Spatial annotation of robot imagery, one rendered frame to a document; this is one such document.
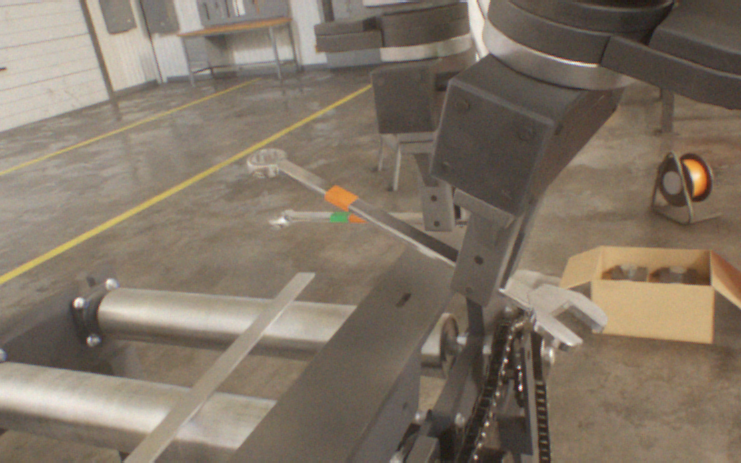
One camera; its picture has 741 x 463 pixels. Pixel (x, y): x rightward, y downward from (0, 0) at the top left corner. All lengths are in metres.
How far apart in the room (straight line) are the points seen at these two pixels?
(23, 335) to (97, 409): 0.39
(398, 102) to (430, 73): 0.03
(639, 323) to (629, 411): 0.47
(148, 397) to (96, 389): 0.11
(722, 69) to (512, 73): 0.08
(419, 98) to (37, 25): 11.71
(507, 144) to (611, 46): 0.05
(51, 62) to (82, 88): 0.66
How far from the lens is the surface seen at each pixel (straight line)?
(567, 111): 0.28
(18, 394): 1.33
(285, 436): 0.54
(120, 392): 1.19
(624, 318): 2.80
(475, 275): 0.39
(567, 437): 2.33
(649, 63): 0.29
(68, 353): 1.62
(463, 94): 0.28
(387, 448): 0.76
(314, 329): 1.23
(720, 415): 2.49
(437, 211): 0.58
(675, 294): 2.73
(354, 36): 0.56
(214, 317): 1.36
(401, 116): 0.52
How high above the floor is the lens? 1.49
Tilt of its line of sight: 22 degrees down
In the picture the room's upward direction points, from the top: 9 degrees counter-clockwise
